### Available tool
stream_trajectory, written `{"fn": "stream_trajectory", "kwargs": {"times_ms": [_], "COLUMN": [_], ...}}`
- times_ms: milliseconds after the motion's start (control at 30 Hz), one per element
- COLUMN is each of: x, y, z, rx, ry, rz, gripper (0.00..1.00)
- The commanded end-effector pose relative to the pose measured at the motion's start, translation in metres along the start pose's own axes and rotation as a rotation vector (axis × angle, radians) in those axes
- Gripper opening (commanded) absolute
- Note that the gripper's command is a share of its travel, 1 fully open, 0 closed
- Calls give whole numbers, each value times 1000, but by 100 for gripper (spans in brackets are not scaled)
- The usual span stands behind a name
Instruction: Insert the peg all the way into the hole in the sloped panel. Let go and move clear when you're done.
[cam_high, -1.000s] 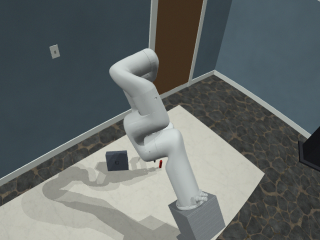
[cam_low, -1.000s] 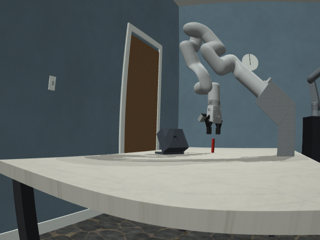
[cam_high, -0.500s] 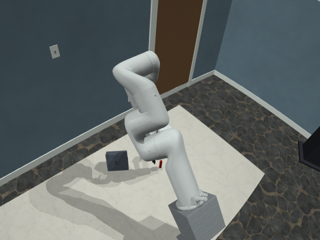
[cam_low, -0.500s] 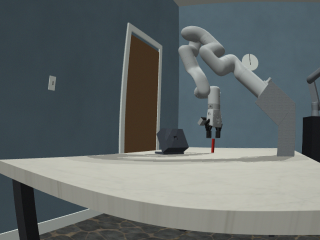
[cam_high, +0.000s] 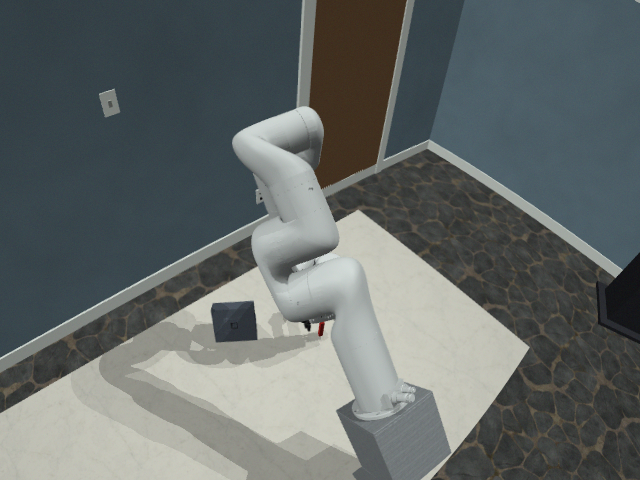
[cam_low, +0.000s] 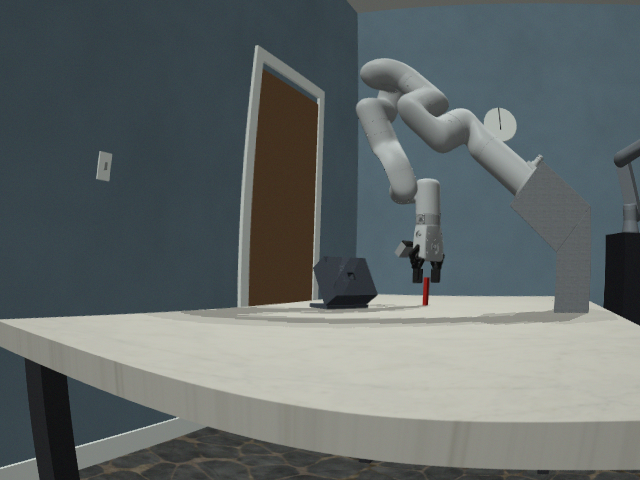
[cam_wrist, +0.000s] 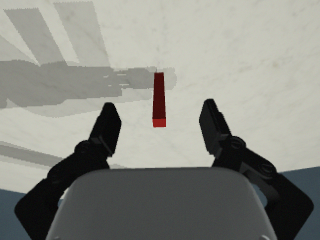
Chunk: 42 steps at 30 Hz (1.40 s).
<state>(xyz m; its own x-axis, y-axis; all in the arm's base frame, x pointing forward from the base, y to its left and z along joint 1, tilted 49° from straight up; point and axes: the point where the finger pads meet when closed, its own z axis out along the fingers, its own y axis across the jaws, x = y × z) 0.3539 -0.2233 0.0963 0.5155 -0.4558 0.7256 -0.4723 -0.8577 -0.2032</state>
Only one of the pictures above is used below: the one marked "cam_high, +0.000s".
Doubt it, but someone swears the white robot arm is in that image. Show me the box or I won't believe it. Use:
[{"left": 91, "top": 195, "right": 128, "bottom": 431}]
[{"left": 232, "top": 106, "right": 416, "bottom": 421}]

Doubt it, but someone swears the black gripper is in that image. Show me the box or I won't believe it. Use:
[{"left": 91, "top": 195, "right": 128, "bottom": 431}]
[{"left": 301, "top": 314, "right": 336, "bottom": 332}]

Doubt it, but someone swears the dark grey sloped panel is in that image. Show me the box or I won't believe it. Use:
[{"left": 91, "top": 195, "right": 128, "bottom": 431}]
[{"left": 211, "top": 301, "right": 257, "bottom": 342}]

